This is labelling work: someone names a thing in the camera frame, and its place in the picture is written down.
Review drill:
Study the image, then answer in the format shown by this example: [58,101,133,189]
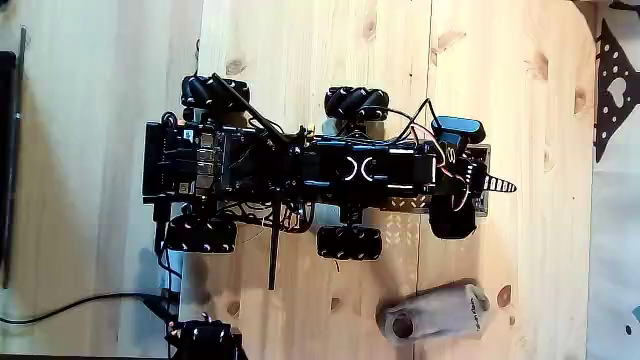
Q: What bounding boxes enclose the black sock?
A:
[428,192,478,241]

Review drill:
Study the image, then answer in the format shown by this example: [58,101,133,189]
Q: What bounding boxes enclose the rolled grey sock with print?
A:
[375,281,492,347]

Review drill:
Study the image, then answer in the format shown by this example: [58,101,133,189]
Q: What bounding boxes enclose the black mecanum wheel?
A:
[315,224,384,262]
[179,73,251,110]
[323,85,391,122]
[163,214,239,254]

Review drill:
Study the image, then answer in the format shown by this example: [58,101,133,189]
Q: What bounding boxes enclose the white patterned cloth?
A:
[585,0,640,360]

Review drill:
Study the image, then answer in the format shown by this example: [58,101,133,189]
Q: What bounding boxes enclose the black perforated heart cutout plate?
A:
[593,18,640,164]

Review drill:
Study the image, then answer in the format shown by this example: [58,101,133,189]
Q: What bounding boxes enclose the black antenna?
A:
[209,72,290,147]
[266,197,283,292]

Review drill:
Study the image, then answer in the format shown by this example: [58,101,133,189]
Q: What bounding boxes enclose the black device with white marks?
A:
[165,312,246,360]

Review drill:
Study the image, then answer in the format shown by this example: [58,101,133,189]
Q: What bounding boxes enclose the thin dark rod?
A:
[1,25,28,290]

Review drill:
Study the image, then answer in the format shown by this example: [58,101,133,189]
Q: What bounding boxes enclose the black flat device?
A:
[0,49,18,266]

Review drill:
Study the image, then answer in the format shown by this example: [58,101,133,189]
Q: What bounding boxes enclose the red and white servo wires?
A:
[409,123,475,212]

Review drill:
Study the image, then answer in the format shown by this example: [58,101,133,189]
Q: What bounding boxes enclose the blue and black camera box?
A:
[430,115,488,162]

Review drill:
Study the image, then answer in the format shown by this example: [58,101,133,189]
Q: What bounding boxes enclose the black camera cable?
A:
[383,97,442,145]

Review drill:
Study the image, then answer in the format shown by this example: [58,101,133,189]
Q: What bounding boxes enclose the black power cable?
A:
[0,289,181,326]

